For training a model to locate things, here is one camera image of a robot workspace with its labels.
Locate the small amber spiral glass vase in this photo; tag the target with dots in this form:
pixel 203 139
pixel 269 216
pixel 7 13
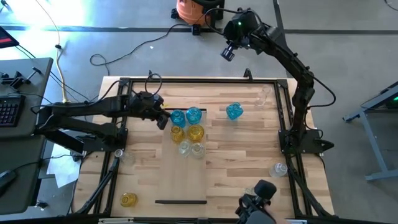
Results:
pixel 128 199

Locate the grey metal table stand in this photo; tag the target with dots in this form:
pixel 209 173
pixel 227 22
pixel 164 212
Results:
pixel 371 140

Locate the wooden shelf black metal legs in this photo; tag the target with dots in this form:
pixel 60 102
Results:
pixel 180 177

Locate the black table edge clamp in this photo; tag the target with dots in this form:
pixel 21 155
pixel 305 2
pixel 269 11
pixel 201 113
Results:
pixel 248 74
pixel 150 75

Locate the clear faceted round glass jar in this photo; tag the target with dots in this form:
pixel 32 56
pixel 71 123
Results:
pixel 184 148

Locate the yellow hobnail textured glass vase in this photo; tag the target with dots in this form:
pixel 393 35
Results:
pixel 178 134

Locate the black handheld grabber tool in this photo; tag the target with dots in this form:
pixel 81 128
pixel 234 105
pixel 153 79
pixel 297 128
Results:
pixel 258 199

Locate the dark grey desk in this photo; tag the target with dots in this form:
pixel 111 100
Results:
pixel 18 199
pixel 34 93

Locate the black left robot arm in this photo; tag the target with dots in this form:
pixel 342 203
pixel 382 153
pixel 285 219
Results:
pixel 77 112

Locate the black stand leg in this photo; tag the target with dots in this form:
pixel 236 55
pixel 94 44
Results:
pixel 217 15

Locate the orange shop vacuum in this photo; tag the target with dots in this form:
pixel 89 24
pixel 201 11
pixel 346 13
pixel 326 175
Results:
pixel 189 12

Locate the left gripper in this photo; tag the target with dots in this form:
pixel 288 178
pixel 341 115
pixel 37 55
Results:
pixel 146 107

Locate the clear oval ribbed glass vase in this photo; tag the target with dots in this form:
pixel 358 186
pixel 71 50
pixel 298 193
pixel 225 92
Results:
pixel 197 150

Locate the blue cylindrical textured glass vase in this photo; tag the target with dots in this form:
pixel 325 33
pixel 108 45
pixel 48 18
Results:
pixel 178 118

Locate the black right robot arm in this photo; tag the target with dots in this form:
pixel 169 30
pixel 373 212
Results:
pixel 298 93

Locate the black aluminium table frame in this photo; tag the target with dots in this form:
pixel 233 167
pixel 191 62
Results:
pixel 202 81

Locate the blue flared-rim glass vase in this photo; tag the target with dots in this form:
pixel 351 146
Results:
pixel 193 115

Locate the tall clear glass carafe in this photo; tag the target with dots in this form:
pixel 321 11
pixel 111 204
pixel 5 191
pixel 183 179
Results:
pixel 262 95

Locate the yellow ribbed glass vase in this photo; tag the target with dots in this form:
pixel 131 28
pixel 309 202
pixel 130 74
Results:
pixel 195 133

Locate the black keyboard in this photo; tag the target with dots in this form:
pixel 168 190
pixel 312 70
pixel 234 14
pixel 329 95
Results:
pixel 11 110

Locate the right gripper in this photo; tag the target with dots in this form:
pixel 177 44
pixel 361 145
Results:
pixel 241 28

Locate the person's hand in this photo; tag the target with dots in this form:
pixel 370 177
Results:
pixel 275 214

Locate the black box green light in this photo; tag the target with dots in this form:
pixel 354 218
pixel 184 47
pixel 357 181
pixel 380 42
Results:
pixel 393 99

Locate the blue bulbous textured glass vase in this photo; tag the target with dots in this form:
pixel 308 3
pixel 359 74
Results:
pixel 234 111

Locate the black computer mouse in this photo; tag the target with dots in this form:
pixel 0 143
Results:
pixel 6 182

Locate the black red-screen device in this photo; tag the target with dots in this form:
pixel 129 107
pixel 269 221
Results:
pixel 6 39

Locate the white strip bracket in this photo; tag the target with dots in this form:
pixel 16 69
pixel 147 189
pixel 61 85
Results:
pixel 297 221
pixel 115 220

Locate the black desk clamp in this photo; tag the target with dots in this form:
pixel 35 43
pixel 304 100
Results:
pixel 17 81

